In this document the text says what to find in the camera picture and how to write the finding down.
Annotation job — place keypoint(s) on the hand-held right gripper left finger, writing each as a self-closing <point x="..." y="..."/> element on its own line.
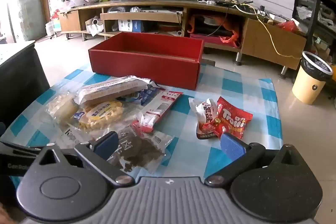
<point x="105" y="144"/>

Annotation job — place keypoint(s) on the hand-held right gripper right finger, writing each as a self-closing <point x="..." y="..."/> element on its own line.
<point x="232" y="148"/>

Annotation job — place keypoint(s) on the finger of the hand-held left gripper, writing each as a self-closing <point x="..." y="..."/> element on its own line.
<point x="18" y="151"/>

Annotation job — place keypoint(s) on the red gummy packet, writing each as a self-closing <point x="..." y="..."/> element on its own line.
<point x="233" y="119"/>

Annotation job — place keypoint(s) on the yellow waffle packet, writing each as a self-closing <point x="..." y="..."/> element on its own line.
<point x="102" y="113"/>

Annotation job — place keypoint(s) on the clear rice cake packet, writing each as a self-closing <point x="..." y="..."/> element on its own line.
<point x="63" y="108"/>

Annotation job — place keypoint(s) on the blue sausage packet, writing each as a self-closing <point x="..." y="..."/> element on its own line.
<point x="147" y="95"/>

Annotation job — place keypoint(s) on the red cardboard box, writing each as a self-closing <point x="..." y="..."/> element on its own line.
<point x="144" y="66"/>

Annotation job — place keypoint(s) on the white printed snack packet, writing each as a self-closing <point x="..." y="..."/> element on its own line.
<point x="73" y="136"/>

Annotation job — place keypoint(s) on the clear packet with dark floss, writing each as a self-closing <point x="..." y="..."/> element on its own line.
<point x="141" y="150"/>

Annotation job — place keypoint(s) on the crumpled white red packet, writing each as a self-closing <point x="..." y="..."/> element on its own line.
<point x="204" y="113"/>

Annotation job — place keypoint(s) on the long wafer cracker packet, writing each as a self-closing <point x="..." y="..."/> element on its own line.
<point x="110" y="88"/>

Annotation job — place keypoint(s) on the blue checked tablecloth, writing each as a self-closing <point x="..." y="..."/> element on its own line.
<point x="236" y="87"/>

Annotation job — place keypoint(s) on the black chair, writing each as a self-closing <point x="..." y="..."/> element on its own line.
<point x="21" y="87"/>

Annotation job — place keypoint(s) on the red and white flat packet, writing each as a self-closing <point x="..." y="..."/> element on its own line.
<point x="160" y="109"/>

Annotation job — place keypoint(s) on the cream trash bin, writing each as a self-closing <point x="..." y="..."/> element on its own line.
<point x="307" y="85"/>

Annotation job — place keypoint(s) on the orange plastic bag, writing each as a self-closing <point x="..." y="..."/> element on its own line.
<point x="231" y="39"/>

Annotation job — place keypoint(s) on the wooden television stand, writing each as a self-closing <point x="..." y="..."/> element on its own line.
<point x="270" y="40"/>

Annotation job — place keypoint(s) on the blue and white box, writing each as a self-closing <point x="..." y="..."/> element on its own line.
<point x="131" y="26"/>

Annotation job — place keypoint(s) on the red plastic bag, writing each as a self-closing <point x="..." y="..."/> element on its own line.
<point x="287" y="25"/>

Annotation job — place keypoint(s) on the tall wrapped mattress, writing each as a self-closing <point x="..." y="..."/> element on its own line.
<point x="29" y="3"/>

